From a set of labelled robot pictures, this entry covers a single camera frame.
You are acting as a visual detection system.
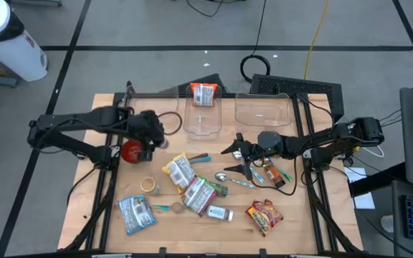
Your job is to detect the black mesh panel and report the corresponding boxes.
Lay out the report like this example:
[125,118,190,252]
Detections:
[249,73,346,123]

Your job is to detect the green lid spice jar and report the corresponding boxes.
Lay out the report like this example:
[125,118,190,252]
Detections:
[206,181,229,198]

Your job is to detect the black aluminium table frame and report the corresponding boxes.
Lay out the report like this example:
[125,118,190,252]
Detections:
[57,80,365,258]

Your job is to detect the grey computer mouse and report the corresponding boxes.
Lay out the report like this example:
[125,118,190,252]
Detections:
[380,214,396,234]

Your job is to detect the iridescent spoon green handle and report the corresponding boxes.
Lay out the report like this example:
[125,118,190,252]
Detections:
[262,157,294,182]

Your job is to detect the white trash can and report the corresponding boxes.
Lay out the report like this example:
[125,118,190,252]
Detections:
[0,0,49,82]

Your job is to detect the pink green ramen packet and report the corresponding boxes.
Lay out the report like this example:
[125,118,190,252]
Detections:
[181,175,218,218]

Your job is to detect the black floor cable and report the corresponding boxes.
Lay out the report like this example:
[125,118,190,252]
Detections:
[186,0,247,18]

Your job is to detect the orange spice bottle black cap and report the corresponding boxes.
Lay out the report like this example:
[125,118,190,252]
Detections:
[263,157,287,189]

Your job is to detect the blue ramen packet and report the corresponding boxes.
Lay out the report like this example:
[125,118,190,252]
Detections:
[117,195,157,237]

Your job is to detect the silver spoon mint handle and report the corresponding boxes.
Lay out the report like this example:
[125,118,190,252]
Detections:
[214,171,257,190]
[231,150,265,184]

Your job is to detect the orange ramen packet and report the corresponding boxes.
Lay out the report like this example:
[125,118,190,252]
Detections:
[189,82,219,108]

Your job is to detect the black coiled cable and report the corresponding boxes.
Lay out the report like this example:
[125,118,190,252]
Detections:
[239,0,272,84]

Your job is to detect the clear plastic bin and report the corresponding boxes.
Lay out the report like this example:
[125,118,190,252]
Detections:
[124,84,181,121]
[233,91,293,128]
[183,84,224,140]

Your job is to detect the white paper sheets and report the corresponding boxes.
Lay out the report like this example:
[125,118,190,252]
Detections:
[343,166,376,211]

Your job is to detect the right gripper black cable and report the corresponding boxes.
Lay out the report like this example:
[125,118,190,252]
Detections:
[249,153,299,197]

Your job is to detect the yellow cable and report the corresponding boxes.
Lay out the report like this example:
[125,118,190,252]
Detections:
[302,0,332,81]

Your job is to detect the teal plastic spoon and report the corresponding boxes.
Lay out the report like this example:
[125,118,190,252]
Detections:
[188,156,213,165]

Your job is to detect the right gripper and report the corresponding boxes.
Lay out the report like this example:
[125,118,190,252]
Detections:
[220,130,286,181]

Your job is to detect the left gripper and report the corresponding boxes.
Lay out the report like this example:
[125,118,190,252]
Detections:
[125,110,167,163]

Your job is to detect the red and black bowl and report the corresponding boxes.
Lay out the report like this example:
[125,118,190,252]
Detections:
[121,140,145,165]

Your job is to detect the red yellow ramen packet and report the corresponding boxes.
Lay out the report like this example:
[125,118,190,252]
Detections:
[245,199,285,238]

